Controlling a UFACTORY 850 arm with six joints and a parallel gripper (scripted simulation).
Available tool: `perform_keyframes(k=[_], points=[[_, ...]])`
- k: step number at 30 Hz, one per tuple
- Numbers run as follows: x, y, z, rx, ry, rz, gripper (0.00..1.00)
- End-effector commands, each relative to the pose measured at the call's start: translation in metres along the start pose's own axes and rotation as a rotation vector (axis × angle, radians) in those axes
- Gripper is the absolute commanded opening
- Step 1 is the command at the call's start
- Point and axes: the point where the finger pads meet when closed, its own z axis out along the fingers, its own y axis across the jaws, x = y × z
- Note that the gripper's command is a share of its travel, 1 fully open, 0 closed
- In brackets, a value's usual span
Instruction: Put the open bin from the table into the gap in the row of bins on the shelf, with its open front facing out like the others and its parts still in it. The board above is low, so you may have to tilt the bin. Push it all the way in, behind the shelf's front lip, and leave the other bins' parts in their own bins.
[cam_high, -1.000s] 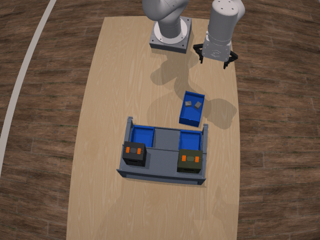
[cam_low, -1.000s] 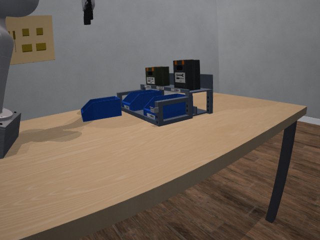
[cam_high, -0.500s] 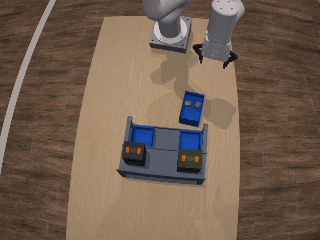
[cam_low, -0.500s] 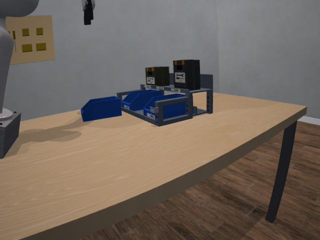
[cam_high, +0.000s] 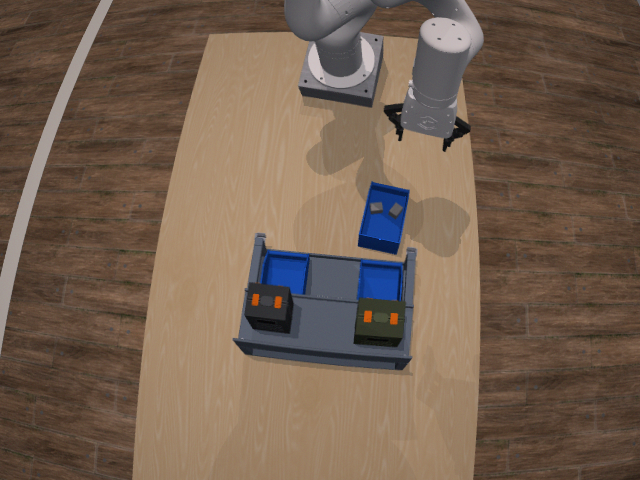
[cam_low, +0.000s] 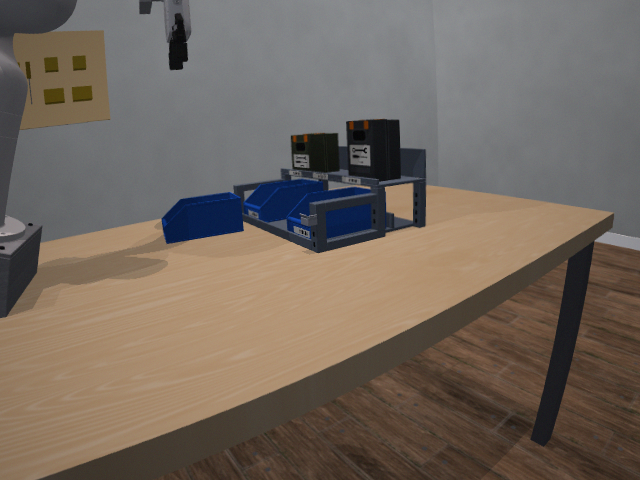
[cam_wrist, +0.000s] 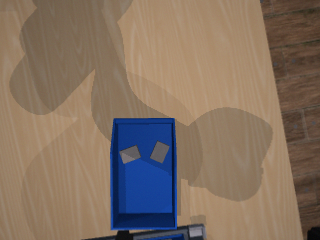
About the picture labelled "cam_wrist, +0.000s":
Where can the blue bin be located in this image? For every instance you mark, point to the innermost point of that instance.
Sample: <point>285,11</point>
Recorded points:
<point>171,237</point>
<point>143,191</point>

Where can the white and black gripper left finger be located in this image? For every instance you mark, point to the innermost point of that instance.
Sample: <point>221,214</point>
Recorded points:
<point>124,235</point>

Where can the grey shelf rack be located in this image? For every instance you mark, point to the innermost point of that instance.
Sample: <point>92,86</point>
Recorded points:
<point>190,232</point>

